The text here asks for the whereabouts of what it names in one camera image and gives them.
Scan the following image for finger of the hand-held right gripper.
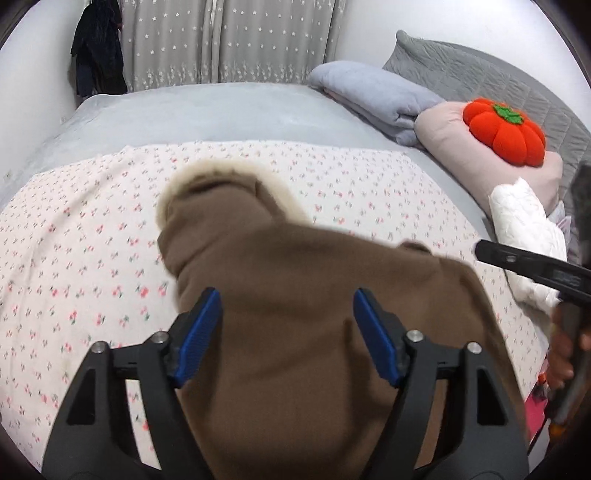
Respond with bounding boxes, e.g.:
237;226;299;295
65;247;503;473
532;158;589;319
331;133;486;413
475;239;583;296

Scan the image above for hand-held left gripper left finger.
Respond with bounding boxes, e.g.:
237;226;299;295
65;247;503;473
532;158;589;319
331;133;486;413
41;287;223;480

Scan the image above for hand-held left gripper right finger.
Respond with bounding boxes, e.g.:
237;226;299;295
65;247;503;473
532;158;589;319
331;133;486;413
353;288;529;480

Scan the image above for brown coat with fur collar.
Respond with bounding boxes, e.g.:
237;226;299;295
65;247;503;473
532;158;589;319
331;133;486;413
157;159;532;480

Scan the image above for dark hanging clothes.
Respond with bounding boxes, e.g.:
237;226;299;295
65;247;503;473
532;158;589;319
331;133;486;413
70;0;129;99

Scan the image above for person's right hand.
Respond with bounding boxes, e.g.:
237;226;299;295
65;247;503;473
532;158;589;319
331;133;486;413
546;305;591;391

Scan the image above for white quilted jacket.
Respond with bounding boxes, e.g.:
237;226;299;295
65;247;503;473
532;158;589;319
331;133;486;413
489;178;568;308

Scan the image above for pink box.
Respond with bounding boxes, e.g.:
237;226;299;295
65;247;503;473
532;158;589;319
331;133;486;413
526;381;552;441

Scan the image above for orange pumpkin plush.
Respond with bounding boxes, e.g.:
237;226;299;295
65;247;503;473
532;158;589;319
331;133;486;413
463;98;547;168

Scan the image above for cherry print bed sheet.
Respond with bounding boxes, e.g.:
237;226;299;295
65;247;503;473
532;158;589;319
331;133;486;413
0;140;550;462

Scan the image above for pink pillow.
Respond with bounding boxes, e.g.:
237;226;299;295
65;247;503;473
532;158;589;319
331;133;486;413
414;102;565;217

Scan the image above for grey quilted pillow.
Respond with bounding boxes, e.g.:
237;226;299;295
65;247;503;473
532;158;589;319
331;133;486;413
382;30;591;264

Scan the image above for grey bed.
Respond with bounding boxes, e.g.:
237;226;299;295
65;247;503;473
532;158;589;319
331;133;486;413
0;82;490;222

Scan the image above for folded grey-blue blanket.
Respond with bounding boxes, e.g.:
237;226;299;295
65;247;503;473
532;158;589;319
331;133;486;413
307;61;446;147

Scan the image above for grey star print curtain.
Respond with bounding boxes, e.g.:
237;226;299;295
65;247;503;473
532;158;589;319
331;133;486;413
117;0;220;92
217;0;348;85

